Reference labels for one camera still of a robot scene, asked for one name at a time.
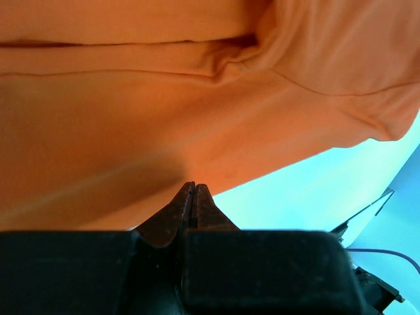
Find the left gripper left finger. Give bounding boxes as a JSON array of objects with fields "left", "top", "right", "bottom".
[{"left": 134, "top": 182, "right": 196, "bottom": 247}]

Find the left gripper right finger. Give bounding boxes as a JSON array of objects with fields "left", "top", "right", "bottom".
[{"left": 192, "top": 184, "right": 239, "bottom": 231}]

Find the orange t shirt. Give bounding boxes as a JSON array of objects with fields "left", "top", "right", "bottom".
[{"left": 1, "top": 1, "right": 419, "bottom": 230}]

